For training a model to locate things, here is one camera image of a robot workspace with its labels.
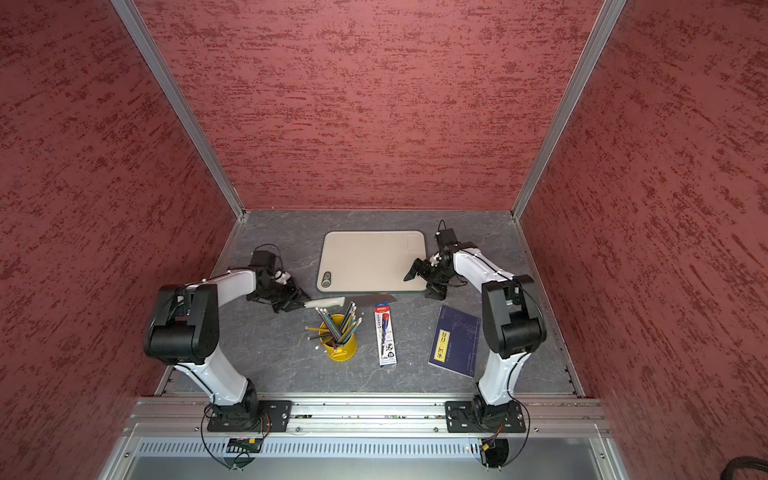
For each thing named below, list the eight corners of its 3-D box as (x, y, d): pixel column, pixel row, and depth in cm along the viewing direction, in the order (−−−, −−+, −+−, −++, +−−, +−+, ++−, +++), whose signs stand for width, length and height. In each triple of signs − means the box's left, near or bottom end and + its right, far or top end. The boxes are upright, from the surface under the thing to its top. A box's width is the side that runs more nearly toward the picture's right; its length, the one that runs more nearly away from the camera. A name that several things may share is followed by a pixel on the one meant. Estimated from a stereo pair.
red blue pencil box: (379, 367, 84) (379, 364, 82) (373, 307, 96) (373, 304, 94) (397, 364, 85) (397, 362, 83) (389, 305, 97) (389, 302, 95)
